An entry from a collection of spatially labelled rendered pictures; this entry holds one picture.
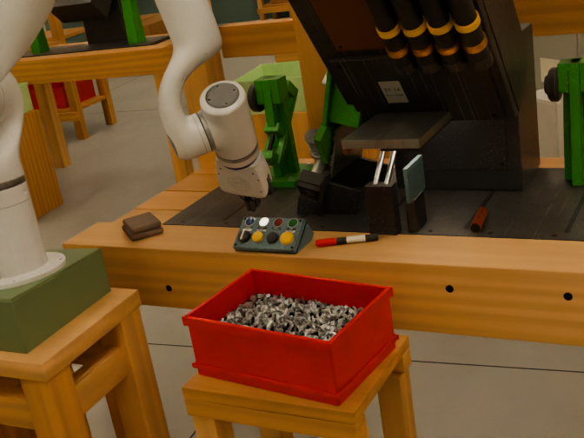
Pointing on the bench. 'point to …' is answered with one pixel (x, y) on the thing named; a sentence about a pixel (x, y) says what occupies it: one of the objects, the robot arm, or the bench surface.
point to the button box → (302, 232)
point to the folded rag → (142, 226)
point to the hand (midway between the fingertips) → (252, 200)
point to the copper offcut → (479, 219)
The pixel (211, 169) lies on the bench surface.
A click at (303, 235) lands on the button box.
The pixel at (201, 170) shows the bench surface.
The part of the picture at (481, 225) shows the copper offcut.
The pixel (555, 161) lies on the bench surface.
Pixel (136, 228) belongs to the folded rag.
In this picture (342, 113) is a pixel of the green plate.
